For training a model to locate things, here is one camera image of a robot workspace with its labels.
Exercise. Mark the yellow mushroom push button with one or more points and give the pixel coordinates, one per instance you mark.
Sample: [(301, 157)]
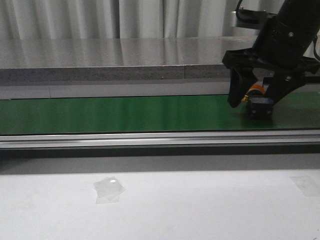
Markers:
[(257, 105)]

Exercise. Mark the aluminium conveyor front rail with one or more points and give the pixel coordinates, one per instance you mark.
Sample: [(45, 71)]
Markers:
[(160, 139)]

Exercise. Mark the grey curtain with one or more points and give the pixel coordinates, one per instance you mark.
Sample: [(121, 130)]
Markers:
[(117, 19)]

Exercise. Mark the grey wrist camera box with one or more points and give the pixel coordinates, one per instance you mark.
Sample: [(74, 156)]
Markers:
[(248, 19)]

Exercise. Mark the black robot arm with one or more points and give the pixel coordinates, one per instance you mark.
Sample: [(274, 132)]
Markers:
[(294, 6)]

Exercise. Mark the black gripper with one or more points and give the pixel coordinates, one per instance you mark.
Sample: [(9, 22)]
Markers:
[(280, 45)]

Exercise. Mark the grey conveyor back guard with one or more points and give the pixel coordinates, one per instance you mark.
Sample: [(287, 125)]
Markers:
[(114, 88)]

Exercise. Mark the green conveyor belt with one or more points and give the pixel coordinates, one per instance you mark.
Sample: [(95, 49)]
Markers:
[(150, 114)]

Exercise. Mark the clear tape strip right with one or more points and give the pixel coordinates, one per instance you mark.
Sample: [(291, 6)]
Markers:
[(306, 185)]

